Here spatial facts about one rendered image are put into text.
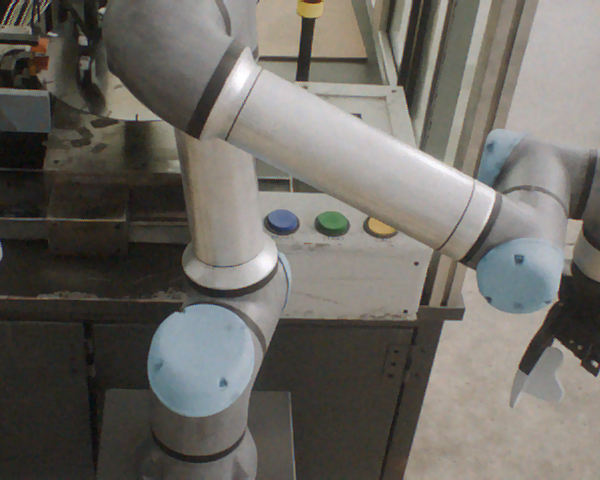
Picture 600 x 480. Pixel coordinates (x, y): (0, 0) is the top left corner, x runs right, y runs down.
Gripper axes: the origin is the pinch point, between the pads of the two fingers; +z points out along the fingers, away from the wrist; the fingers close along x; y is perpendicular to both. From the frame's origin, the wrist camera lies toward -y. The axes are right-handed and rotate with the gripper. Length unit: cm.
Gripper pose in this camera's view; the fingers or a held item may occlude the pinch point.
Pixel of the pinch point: (545, 375)
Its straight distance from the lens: 131.5
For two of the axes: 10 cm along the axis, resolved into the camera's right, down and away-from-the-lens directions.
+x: 7.3, -4.0, 5.6
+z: -0.9, 7.5, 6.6
